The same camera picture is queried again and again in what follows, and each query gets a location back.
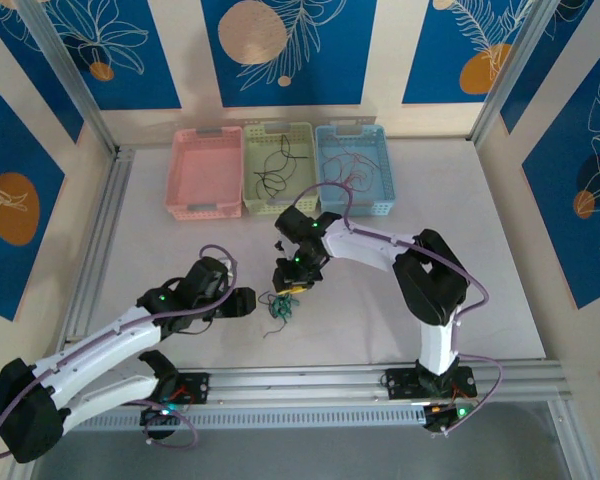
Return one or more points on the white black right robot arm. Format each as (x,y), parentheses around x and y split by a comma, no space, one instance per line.
(370,247)

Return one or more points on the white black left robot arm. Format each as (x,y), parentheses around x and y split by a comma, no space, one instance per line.
(95,345)

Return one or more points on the green plastic basket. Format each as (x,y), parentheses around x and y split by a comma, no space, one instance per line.
(300,145)

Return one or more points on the pink plastic basket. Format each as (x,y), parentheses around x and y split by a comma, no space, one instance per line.
(205,175)

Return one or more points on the left base circuit board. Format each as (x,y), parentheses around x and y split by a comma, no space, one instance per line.
(160,417)

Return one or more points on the base circuit board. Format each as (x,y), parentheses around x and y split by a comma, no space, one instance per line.
(160,417)
(442,420)

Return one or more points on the blue plastic basket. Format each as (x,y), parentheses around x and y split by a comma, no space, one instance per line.
(380,150)

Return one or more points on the grey metal panel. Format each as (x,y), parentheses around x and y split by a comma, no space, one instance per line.
(305,455)

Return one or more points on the right base circuit board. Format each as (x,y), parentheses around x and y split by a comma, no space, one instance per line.
(442,420)

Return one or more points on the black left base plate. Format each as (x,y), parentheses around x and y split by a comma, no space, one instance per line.
(197,382)

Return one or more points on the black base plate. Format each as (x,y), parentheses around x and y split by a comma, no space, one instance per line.
(400,382)
(197,382)

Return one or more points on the aluminium side rail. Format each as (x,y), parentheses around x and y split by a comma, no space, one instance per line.
(111,200)
(562,435)

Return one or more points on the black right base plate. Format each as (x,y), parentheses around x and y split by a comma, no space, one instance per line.
(400,382)

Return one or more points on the aluminium frame post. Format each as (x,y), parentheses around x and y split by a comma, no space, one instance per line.
(70,75)
(505,75)

